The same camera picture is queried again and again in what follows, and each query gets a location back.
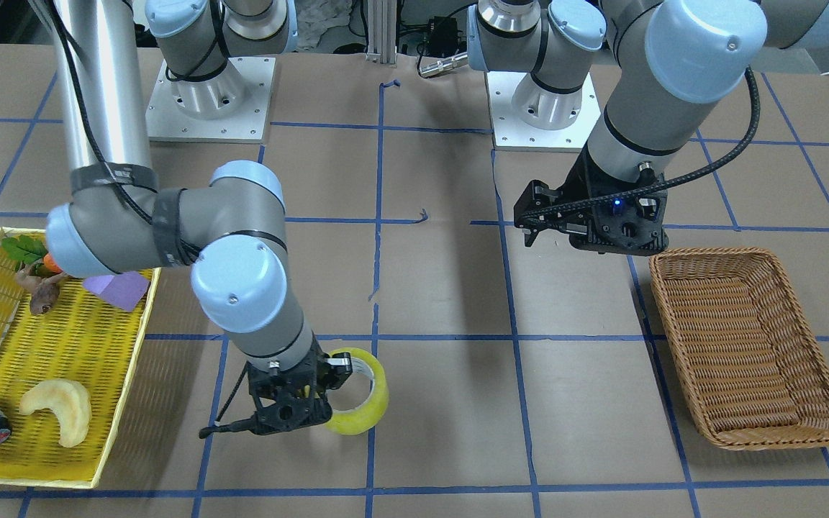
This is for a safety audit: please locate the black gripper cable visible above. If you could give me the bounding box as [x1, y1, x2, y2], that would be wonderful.
[515, 66, 762, 220]

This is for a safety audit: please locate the brown wicker basket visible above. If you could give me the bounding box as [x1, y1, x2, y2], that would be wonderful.
[649, 248, 829, 450]

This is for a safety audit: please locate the pale toy croissant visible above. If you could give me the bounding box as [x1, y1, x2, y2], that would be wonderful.
[19, 379, 91, 448]

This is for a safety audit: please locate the black gripper body tray side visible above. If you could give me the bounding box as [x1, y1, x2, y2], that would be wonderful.
[245, 345, 353, 435]

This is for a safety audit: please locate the yellow mesh tray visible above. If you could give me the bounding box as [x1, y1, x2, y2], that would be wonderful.
[0, 227, 161, 489]

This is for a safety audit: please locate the orange toy carrot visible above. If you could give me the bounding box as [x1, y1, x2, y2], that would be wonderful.
[42, 253, 63, 275]

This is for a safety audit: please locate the brown toy root figure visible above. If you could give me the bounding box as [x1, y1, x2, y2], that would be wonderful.
[14, 259, 71, 315]

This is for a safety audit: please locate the yellow tape roll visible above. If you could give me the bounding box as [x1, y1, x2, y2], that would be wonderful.
[325, 347, 389, 436]

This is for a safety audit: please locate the robot arm near wicker basket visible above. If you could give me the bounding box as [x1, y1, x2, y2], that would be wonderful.
[467, 1, 829, 256]

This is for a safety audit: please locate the black gripper body basket side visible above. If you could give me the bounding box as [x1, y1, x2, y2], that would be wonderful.
[514, 151, 670, 256]

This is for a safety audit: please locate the silver metal connector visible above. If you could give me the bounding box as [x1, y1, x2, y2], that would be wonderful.
[417, 52, 469, 78]

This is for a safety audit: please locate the aluminium frame post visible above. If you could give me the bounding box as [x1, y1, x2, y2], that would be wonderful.
[363, 1, 399, 68]

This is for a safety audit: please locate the robot arm near yellow tray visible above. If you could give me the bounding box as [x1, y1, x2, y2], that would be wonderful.
[32, 1, 354, 438]

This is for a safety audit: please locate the purple foam block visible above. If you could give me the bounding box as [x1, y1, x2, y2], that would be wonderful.
[82, 271, 150, 312]

